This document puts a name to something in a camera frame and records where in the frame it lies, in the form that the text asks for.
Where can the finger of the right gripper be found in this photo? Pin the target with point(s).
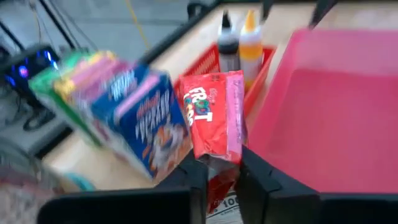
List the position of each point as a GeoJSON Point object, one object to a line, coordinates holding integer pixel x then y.
{"type": "Point", "coordinates": [323, 12]}
{"type": "Point", "coordinates": [265, 9]}

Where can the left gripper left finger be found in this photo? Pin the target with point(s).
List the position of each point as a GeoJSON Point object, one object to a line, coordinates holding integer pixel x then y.
{"type": "Point", "coordinates": [186, 193]}

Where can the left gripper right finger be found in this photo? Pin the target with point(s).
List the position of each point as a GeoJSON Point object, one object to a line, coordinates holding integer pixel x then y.
{"type": "Point", "coordinates": [264, 199]}

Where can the blue Frosted Flakes cereal box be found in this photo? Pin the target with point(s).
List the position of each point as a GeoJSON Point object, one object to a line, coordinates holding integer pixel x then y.
{"type": "Point", "coordinates": [149, 124]}

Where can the red Froot Loops cereal box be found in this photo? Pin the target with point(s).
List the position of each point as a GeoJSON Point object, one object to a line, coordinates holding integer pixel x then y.
{"type": "Point", "coordinates": [211, 118]}

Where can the pink mini cereal box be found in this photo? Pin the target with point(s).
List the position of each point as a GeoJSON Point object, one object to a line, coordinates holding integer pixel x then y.
{"type": "Point", "coordinates": [90, 84]}

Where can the yellow mini cereal box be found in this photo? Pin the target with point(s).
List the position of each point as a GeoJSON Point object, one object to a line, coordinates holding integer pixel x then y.
{"type": "Point", "coordinates": [63, 88]}

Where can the green mini cereal box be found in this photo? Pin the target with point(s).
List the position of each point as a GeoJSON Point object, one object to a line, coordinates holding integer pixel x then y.
{"type": "Point", "coordinates": [43, 84]}

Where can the orange-capped squeeze bottle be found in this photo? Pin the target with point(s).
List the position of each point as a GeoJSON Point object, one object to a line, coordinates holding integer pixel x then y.
{"type": "Point", "coordinates": [251, 53]}

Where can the black-capped squeeze bottle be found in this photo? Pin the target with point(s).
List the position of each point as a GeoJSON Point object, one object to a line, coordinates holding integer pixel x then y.
{"type": "Point", "coordinates": [228, 46]}

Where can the small red mesh basket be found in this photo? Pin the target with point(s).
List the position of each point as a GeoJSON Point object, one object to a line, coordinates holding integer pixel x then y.
{"type": "Point", "coordinates": [205, 63]}

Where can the pink plastic bin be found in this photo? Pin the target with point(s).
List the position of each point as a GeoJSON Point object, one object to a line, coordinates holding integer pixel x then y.
{"type": "Point", "coordinates": [326, 124]}

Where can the black metal table frame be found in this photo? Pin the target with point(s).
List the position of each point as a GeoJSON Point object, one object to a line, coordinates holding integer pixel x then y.
{"type": "Point", "coordinates": [166, 42]}

